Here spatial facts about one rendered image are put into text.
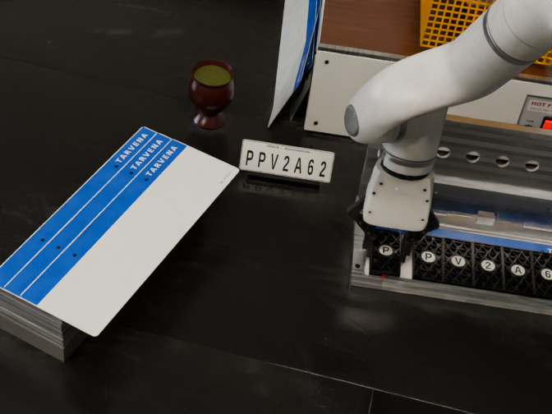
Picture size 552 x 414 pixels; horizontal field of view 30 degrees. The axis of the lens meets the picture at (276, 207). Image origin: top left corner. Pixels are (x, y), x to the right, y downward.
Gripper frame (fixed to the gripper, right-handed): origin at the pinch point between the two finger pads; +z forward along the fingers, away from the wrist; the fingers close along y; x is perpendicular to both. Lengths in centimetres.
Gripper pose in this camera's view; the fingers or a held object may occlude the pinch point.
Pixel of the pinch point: (387, 246)
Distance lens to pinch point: 166.8
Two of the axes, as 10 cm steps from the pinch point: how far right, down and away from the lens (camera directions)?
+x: 0.8, -5.5, 8.3
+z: -1.3, 8.3, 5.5
